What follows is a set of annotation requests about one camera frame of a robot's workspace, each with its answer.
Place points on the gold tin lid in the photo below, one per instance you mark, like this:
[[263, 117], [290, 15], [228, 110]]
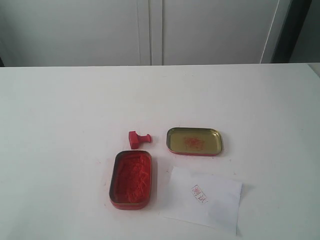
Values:
[[194, 141]]

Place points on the red ink pad tin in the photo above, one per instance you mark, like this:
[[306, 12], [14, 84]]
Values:
[[131, 181]]

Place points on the red plastic stamp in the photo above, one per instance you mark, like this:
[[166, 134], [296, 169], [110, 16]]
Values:
[[136, 140]]

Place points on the white paper sheet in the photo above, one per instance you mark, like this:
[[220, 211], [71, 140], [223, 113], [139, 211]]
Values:
[[201, 198]]

